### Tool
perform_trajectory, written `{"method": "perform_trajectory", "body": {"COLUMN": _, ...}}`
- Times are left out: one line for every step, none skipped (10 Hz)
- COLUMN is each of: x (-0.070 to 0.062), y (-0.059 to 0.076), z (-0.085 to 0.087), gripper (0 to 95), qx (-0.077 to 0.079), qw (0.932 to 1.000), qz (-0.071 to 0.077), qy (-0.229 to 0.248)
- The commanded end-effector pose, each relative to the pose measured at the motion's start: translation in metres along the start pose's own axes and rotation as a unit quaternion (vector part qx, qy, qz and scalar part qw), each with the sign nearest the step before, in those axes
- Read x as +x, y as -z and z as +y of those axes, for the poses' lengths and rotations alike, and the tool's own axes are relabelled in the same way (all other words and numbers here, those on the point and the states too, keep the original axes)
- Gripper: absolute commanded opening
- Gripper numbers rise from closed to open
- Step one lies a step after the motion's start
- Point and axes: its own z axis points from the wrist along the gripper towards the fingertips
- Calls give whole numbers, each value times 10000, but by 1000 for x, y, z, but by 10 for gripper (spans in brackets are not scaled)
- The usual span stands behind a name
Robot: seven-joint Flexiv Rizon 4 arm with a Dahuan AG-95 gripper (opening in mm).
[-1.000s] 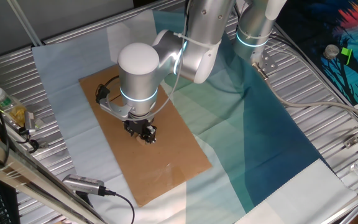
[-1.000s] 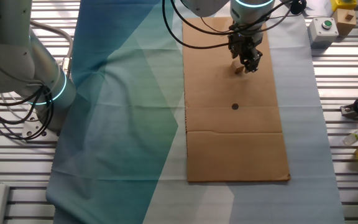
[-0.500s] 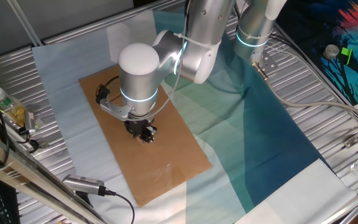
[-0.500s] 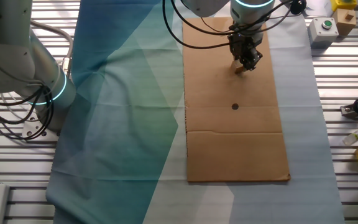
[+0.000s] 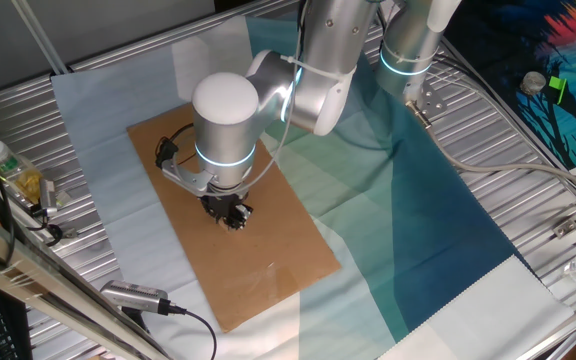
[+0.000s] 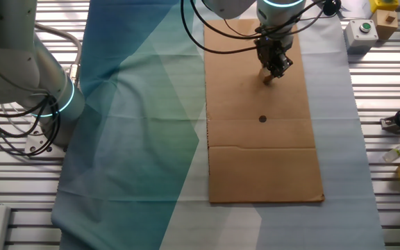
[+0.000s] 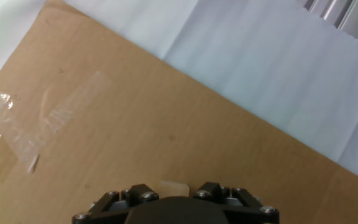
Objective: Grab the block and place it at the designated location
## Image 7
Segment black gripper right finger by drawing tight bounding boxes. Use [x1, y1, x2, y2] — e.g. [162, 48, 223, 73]
[193, 182, 280, 224]

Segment small wooden cube block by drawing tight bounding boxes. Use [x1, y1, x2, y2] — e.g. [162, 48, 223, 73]
[158, 180, 190, 198]

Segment clear tape strip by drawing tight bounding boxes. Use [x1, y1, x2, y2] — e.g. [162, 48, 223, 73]
[0, 70, 113, 175]

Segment brown cardboard sheet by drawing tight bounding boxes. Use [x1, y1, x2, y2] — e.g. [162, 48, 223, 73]
[0, 0, 358, 224]

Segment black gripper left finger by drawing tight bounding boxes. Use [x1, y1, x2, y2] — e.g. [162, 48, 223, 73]
[72, 183, 160, 224]

